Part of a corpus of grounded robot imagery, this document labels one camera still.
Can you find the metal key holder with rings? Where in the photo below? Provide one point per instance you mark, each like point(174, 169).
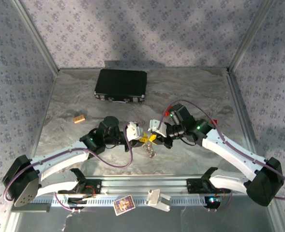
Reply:
point(150, 152)

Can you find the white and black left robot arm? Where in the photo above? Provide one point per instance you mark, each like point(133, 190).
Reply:
point(60, 157)

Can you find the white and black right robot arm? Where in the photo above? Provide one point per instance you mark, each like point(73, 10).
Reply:
point(231, 152)

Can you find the red plastic clip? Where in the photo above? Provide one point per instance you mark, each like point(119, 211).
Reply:
point(166, 113)
point(214, 121)

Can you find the small wooden block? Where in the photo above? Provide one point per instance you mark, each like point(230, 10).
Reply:
point(79, 119)

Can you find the black hard case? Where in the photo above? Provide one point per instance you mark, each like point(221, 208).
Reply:
point(120, 83)

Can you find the playing card box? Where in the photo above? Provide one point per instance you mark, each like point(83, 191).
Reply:
point(124, 205)

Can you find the small black controller board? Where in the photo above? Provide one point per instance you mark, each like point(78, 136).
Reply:
point(77, 201)
point(212, 201)

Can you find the dark grey bar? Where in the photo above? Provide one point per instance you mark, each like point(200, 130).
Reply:
point(43, 207)

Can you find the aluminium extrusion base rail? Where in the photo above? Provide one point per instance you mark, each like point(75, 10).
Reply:
point(144, 184)

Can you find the white plastic bracket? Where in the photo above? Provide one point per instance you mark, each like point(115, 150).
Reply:
point(156, 199)

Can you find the aluminium side rail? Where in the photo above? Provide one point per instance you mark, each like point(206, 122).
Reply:
point(241, 113)

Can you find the aluminium frame post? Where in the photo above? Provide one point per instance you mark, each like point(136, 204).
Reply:
point(250, 36)
point(37, 36)

